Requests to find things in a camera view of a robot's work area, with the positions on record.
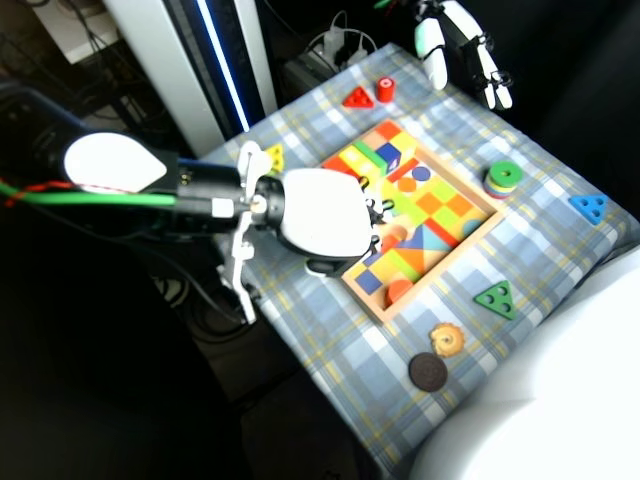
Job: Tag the green triangle with holes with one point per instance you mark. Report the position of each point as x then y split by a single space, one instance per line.
499 300

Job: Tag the stack of coloured wooden rings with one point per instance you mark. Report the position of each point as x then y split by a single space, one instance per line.
515 179

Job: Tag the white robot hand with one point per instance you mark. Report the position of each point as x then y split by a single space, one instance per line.
320 215
436 65

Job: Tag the tan flower-shaped cookie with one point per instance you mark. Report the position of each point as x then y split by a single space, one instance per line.
455 345

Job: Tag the white column with blue stripe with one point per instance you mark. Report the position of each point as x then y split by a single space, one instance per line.
150 60

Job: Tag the red half-cylinder block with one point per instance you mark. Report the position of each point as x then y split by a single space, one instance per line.
398 291

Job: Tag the white power strip with plugs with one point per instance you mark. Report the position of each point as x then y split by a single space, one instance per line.
340 42

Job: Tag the round dark chocolate cookie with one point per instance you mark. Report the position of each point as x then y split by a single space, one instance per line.
427 371

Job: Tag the yellow triangle with holes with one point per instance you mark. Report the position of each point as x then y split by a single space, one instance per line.
276 161

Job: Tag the blue triangle with holes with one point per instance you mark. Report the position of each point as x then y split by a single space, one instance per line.
591 207

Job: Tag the square wooden tray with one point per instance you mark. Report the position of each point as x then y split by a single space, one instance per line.
492 216

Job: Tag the natural wooden block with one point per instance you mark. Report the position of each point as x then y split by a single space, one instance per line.
395 238

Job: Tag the red cylinder with white mark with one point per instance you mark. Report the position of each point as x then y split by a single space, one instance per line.
385 92

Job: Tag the red triangle with holes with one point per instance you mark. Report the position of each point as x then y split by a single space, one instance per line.
350 103

